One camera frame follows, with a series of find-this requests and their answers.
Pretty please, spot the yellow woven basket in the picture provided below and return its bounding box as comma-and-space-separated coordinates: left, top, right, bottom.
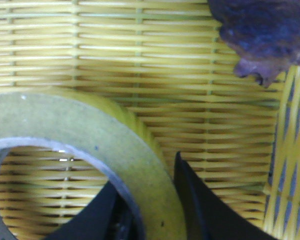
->
0, 0, 300, 240

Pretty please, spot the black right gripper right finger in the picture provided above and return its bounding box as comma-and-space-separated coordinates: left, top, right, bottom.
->
174, 151, 275, 240

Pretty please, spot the yellow packing tape roll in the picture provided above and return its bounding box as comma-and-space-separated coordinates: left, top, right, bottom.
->
0, 88, 187, 240

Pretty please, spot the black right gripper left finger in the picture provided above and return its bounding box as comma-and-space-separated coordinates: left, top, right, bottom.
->
45, 181, 133, 240

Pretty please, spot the brown toy animal figure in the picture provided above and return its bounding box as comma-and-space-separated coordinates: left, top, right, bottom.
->
207, 0, 300, 88

